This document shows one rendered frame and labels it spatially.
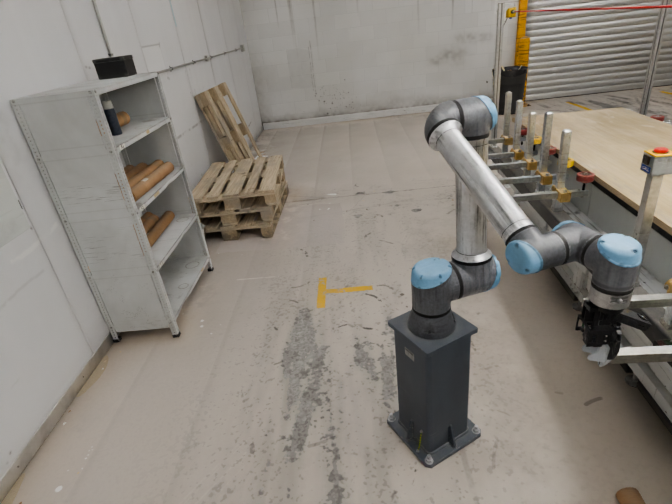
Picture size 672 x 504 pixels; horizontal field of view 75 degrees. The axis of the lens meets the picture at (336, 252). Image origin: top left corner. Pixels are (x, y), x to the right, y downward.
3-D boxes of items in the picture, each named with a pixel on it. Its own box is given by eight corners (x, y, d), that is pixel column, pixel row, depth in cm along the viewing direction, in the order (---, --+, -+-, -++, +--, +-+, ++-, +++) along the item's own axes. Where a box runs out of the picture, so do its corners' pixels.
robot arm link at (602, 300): (621, 275, 112) (642, 296, 104) (618, 291, 115) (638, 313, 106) (584, 277, 113) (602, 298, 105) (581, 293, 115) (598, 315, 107)
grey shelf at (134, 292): (113, 342, 293) (7, 100, 221) (162, 273, 372) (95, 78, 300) (179, 337, 290) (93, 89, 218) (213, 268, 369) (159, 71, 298)
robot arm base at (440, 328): (428, 346, 167) (428, 325, 162) (398, 321, 182) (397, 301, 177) (466, 327, 174) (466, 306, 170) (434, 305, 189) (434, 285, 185)
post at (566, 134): (553, 220, 237) (564, 130, 214) (550, 217, 240) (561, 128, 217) (559, 220, 236) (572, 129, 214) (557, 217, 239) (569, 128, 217)
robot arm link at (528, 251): (414, 98, 143) (534, 260, 104) (448, 93, 145) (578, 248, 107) (408, 128, 152) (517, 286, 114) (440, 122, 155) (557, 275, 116)
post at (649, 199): (626, 287, 169) (652, 174, 148) (619, 281, 173) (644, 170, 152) (638, 287, 168) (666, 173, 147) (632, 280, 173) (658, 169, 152)
